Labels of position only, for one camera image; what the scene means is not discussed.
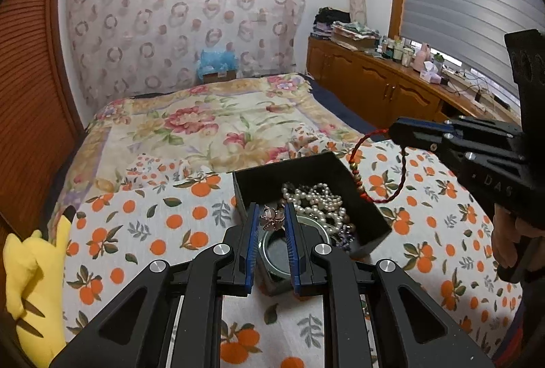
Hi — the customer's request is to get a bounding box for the navy bed sheet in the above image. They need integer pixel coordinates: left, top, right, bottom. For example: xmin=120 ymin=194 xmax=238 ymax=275
xmin=304 ymin=74 xmax=392 ymax=134

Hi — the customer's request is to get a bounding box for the blue plastic bag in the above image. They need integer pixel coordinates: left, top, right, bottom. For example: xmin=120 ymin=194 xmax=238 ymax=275
xmin=197 ymin=49 xmax=237 ymax=75

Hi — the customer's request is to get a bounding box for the brown louvered wardrobe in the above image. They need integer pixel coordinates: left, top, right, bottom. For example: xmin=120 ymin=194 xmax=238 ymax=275
xmin=0 ymin=0 xmax=86 ymax=233

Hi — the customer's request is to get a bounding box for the person's right hand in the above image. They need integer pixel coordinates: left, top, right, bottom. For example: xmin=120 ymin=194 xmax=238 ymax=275
xmin=489 ymin=206 xmax=545 ymax=271

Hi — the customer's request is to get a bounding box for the dark folded clothes pile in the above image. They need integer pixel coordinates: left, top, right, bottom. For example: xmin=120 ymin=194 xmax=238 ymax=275
xmin=314 ymin=6 xmax=351 ymax=40

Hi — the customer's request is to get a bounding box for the group of cosmetic bottles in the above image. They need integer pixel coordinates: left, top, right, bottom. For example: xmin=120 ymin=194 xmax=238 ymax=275
xmin=377 ymin=34 xmax=416 ymax=66

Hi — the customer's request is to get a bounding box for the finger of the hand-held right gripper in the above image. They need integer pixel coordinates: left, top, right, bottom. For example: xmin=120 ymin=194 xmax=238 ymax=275
xmin=394 ymin=117 xmax=522 ymax=139
xmin=389 ymin=129 xmax=526 ymax=173

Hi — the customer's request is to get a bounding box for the red cord bracelet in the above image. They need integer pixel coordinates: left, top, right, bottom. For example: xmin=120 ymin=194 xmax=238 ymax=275
xmin=349 ymin=129 xmax=410 ymax=205

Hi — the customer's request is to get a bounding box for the black box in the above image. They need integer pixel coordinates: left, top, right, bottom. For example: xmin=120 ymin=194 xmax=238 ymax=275
xmin=232 ymin=151 xmax=393 ymax=297

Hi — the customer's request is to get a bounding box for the purple bead bracelet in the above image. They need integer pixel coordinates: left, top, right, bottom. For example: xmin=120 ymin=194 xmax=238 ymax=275
xmin=330 ymin=223 xmax=356 ymax=250

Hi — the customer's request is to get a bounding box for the small wooden box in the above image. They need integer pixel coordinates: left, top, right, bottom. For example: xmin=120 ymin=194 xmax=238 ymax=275
xmin=202 ymin=70 xmax=237 ymax=84

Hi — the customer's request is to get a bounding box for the yellow plush toy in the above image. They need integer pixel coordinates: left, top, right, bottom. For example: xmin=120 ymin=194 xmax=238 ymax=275
xmin=2 ymin=206 xmax=73 ymax=366

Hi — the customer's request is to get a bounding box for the long white pearl necklace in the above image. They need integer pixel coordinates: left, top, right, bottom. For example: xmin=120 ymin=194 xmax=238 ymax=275
xmin=281 ymin=181 xmax=351 ymax=233

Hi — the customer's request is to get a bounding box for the pink bottle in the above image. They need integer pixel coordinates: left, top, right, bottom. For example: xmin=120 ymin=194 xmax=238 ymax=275
xmin=413 ymin=42 xmax=431 ymax=68

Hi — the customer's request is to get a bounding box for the white power strip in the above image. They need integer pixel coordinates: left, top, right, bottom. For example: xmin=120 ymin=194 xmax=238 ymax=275
xmin=443 ymin=70 xmax=482 ymax=83

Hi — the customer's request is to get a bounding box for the circle patterned curtain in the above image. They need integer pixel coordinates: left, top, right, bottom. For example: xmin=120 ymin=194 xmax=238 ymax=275
xmin=62 ymin=0 xmax=308 ymax=105

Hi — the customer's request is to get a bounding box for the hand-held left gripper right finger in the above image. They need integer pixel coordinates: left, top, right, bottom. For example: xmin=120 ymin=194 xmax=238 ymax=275
xmin=284 ymin=202 xmax=497 ymax=368

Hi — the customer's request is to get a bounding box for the light folded clothes stack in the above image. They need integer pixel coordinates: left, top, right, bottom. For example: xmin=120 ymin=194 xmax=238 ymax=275
xmin=331 ymin=21 xmax=379 ymax=51

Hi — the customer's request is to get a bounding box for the floral blanket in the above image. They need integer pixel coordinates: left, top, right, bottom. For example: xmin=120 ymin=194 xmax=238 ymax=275
xmin=47 ymin=72 xmax=362 ymax=233

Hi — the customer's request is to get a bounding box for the wooden side cabinet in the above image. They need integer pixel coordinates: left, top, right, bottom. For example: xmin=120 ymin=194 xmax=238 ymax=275
xmin=307 ymin=34 xmax=522 ymax=130

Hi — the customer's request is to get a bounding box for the pale jade bangle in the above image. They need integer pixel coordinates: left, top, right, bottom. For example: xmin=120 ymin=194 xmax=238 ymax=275
xmin=261 ymin=215 xmax=337 ymax=279

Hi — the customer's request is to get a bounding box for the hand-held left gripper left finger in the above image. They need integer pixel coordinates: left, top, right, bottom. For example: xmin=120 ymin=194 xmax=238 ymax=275
xmin=49 ymin=202 xmax=261 ymax=368

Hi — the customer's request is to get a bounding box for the pink tissue box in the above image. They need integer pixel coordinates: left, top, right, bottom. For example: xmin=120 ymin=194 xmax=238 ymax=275
xmin=419 ymin=62 xmax=443 ymax=83

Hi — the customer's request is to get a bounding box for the orange fruit print cloth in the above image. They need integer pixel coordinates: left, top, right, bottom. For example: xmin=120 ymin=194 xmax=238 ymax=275
xmin=55 ymin=138 xmax=529 ymax=368

